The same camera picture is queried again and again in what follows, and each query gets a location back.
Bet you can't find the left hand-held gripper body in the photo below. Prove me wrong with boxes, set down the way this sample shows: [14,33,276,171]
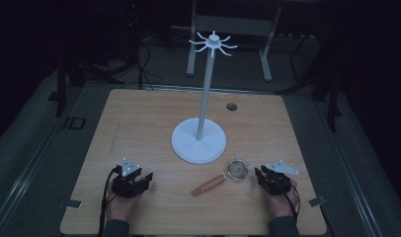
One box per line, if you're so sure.
[111,157,149,198]

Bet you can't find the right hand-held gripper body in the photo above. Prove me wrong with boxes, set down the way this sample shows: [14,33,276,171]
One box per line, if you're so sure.
[259,159,300,197]

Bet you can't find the strainer with wooden handle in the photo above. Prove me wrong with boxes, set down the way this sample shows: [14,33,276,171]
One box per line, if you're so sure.
[191,158,250,198]

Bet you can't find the white hook stand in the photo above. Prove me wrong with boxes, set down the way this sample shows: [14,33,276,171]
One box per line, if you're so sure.
[170,30,239,165]

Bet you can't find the person's left hand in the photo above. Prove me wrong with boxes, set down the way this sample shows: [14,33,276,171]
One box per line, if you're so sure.
[105,179,144,222]

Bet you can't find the person's right hand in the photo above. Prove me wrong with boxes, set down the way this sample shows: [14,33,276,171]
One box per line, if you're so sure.
[266,179,301,219]

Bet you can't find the dark tripod stand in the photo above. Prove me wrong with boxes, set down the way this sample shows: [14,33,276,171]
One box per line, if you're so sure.
[276,31,344,133]
[47,48,127,119]

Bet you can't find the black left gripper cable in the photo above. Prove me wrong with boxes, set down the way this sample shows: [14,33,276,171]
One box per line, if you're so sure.
[97,165,121,237]

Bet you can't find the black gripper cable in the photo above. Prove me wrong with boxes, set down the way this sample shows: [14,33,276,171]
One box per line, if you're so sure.
[278,179,302,223]
[97,165,121,237]

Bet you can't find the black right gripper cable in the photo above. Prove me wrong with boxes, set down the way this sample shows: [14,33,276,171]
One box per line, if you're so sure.
[278,179,302,223]

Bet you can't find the metal table bracket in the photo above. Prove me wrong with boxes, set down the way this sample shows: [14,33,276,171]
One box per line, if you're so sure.
[307,196,327,208]
[65,198,83,210]

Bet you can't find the black rectangular floor frame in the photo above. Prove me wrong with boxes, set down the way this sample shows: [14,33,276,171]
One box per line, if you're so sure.
[62,116,87,130]

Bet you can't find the black floor cables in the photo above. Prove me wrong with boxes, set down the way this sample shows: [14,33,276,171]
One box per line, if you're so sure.
[122,0,163,91]

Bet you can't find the white metal frame stand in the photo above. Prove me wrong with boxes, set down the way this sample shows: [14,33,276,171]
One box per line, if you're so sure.
[186,0,284,82]

